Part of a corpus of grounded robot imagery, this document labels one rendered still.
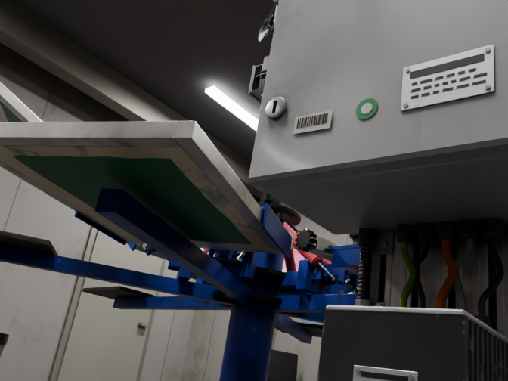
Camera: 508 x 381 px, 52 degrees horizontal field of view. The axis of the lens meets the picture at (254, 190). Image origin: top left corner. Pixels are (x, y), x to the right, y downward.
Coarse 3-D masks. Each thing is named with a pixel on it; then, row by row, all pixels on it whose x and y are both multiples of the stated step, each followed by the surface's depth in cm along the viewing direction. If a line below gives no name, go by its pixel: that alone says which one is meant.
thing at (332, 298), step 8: (280, 296) 216; (288, 296) 213; (296, 296) 209; (304, 296) 206; (312, 296) 203; (320, 296) 200; (328, 296) 197; (336, 296) 195; (344, 296) 192; (352, 296) 189; (272, 304) 218; (280, 304) 214; (288, 304) 211; (296, 304) 208; (304, 304) 205; (312, 304) 202; (320, 304) 199; (328, 304) 196; (336, 304) 193; (344, 304) 191; (352, 304) 188; (296, 312) 214; (304, 312) 211; (312, 312) 207; (320, 312) 204
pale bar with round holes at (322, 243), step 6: (318, 240) 169; (324, 240) 172; (318, 246) 169; (324, 246) 171; (330, 246) 174; (312, 252) 173; (318, 252) 172; (324, 252) 171; (330, 252) 173; (324, 258) 177; (330, 258) 176
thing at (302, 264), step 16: (240, 256) 196; (256, 256) 204; (240, 272) 199; (288, 272) 218; (304, 272) 204; (320, 272) 202; (288, 288) 221; (304, 288) 201; (320, 288) 207; (336, 288) 233
